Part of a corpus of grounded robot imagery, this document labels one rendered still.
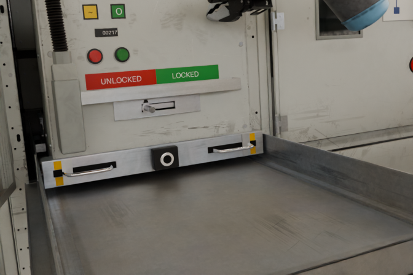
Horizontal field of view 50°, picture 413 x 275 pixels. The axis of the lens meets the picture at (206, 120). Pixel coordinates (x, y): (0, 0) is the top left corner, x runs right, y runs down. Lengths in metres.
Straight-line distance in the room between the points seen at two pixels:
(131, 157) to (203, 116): 0.20
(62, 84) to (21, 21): 0.88
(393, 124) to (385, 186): 0.79
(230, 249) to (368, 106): 0.96
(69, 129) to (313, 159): 0.51
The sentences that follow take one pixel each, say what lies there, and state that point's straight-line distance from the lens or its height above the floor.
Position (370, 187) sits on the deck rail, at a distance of 0.87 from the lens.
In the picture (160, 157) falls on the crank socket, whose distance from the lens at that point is 1.02.
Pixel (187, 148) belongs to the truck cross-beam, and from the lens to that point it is 1.06.
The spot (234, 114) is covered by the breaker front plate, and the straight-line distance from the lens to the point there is 1.12.
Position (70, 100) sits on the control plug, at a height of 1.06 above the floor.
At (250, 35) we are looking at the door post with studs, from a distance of 1.29.
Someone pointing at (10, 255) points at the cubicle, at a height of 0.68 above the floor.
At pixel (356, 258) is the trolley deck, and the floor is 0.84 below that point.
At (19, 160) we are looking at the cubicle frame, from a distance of 1.15.
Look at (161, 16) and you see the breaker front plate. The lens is 1.04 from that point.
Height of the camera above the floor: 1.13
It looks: 9 degrees down
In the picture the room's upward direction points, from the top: 4 degrees counter-clockwise
